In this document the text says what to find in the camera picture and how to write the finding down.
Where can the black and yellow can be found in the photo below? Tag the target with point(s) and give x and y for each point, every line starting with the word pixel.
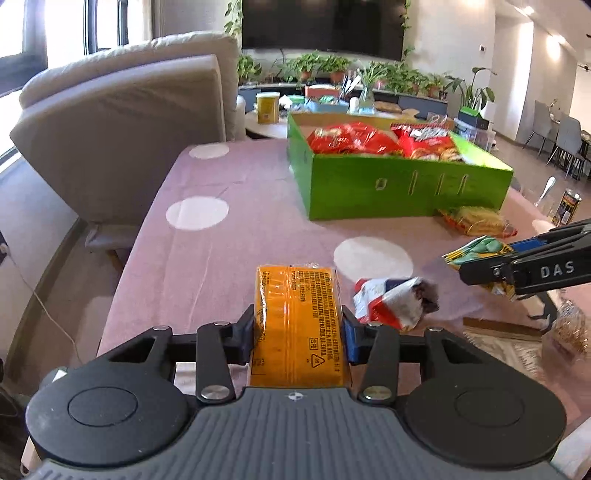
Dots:
pixel 567 207

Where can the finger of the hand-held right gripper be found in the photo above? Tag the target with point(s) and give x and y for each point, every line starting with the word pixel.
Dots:
pixel 545 270
pixel 558 233

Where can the round white coffee table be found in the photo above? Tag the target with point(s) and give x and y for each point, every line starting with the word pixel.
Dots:
pixel 270 130

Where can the pink box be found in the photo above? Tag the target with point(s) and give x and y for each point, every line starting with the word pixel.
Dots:
pixel 321 92

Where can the window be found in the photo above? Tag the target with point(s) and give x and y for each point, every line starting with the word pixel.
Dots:
pixel 69 23

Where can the yellow and red snack packet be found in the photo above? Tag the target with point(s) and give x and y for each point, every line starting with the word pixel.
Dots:
pixel 478 221

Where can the clear storage bin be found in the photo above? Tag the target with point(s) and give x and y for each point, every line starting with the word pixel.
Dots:
pixel 478 134

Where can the potted green plant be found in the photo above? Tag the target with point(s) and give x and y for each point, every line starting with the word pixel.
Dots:
pixel 401 81
pixel 336 68
pixel 431 84
pixel 248 69
pixel 304 67

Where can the wall television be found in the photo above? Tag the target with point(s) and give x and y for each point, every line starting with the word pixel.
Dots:
pixel 323 25

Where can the orange snack packet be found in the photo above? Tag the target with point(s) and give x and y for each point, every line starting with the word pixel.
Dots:
pixel 300 323

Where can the blue basket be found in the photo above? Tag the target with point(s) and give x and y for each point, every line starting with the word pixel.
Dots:
pixel 328 107

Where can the green and black box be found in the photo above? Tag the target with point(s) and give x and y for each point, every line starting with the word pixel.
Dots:
pixel 473 116

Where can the clear bag of brown snacks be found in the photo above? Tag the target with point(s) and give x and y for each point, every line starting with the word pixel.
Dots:
pixel 570 327

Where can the glass vase with plant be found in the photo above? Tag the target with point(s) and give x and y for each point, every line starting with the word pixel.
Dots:
pixel 369 87

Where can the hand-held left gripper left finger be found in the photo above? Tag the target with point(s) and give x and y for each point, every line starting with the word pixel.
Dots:
pixel 249 334

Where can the red snack bag white print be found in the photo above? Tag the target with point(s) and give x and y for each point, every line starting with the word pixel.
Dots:
pixel 427 143

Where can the grey dining chair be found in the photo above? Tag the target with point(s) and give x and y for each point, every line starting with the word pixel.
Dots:
pixel 542 122
pixel 565 143

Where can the beige sofa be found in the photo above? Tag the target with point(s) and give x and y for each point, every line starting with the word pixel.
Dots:
pixel 124 124

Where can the green and yellow snack packet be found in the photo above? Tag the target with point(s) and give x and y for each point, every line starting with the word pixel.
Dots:
pixel 480 247

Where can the red and white crumpled packet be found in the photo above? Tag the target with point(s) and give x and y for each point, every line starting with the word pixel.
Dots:
pixel 392 302

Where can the green cardboard box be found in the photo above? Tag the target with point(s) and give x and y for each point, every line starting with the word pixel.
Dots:
pixel 397 189

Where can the pink dotted tablecloth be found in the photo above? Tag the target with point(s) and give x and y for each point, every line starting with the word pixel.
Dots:
pixel 221 258

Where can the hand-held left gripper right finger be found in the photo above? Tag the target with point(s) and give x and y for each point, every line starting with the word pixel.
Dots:
pixel 351 342

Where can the large leaf floor plant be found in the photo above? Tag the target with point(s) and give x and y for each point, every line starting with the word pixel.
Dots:
pixel 475 92

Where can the large red snack bag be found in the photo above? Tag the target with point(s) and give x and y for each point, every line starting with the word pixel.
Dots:
pixel 351 138

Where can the white cup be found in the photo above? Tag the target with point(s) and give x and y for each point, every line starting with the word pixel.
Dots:
pixel 354 104

